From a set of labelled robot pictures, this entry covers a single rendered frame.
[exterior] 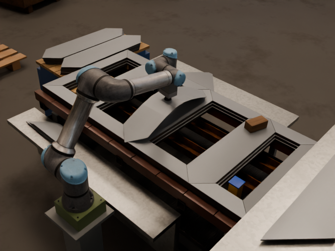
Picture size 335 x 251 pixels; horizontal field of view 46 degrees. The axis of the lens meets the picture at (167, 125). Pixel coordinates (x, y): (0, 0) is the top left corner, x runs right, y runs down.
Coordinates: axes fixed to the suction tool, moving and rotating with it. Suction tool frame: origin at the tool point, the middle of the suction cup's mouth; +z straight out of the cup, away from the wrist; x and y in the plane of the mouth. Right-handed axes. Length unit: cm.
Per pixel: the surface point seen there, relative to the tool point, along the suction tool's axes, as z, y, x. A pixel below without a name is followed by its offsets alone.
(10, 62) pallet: 85, 253, 9
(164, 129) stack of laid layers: 9.2, -10.9, 10.4
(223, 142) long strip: 9.1, -38.3, -8.0
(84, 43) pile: 11, 112, -9
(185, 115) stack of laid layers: 9.1, -8.0, -7.6
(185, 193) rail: 13, -52, 30
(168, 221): 28, -51, 39
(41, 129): 24, 47, 59
